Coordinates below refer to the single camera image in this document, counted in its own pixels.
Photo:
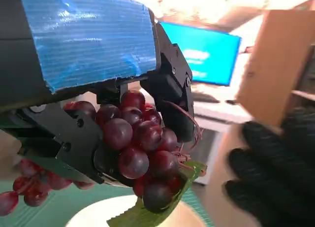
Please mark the white plate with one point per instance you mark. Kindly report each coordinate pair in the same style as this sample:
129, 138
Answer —
98, 212

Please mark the wooden desk partition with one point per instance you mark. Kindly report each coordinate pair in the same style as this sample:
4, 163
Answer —
270, 64

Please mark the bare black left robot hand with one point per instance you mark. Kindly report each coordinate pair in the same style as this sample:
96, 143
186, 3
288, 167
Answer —
86, 40

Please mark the green cutting mat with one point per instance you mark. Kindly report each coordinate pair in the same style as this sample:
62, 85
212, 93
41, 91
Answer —
49, 207

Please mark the red toy grape bunch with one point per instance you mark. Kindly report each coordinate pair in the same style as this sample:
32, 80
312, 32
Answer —
133, 163

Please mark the blue screen monitor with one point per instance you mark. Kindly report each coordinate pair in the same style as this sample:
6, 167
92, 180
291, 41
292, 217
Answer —
216, 52

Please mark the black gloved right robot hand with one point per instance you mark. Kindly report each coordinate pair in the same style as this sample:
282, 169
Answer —
275, 175

